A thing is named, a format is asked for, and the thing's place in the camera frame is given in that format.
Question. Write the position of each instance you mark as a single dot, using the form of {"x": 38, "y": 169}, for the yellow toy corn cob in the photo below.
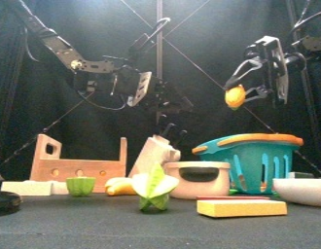
{"x": 236, "y": 96}

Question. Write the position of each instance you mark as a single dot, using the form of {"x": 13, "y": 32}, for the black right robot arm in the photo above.
{"x": 309, "y": 42}

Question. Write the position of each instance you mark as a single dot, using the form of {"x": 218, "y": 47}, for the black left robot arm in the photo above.
{"x": 58, "y": 45}

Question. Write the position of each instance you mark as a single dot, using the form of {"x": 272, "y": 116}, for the green toy corn husk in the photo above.
{"x": 154, "y": 188}

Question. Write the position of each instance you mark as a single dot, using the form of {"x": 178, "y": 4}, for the white toy knife block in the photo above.
{"x": 155, "y": 155}

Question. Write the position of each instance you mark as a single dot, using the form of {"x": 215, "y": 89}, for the teal basket with orange rim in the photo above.
{"x": 253, "y": 159}

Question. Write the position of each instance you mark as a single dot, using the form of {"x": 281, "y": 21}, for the yellow toy banana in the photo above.
{"x": 119, "y": 187}

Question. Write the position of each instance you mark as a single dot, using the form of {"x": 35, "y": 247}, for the dark green box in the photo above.
{"x": 301, "y": 175}

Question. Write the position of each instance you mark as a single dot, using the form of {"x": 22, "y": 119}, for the wooden dish rack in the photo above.
{"x": 75, "y": 168}

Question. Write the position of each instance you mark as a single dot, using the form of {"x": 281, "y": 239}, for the orange toy in basket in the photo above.
{"x": 264, "y": 186}

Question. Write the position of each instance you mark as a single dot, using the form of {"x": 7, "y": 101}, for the green toy pepper piece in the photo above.
{"x": 80, "y": 186}

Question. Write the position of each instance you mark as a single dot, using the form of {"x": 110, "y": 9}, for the flat red toy piece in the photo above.
{"x": 234, "y": 197}

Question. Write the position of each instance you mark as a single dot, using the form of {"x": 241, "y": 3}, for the white bowl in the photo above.
{"x": 301, "y": 192}

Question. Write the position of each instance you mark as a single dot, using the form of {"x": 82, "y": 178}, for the small white foam block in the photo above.
{"x": 59, "y": 188}

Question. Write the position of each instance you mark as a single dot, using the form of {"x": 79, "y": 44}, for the yellow sponge block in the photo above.
{"x": 242, "y": 208}

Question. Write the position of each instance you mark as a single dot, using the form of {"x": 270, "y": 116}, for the black round disc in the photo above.
{"x": 5, "y": 202}

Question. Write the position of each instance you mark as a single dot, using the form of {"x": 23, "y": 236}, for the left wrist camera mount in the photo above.
{"x": 143, "y": 43}

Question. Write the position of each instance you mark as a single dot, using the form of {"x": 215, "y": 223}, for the vertical metal frame pole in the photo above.
{"x": 159, "y": 39}

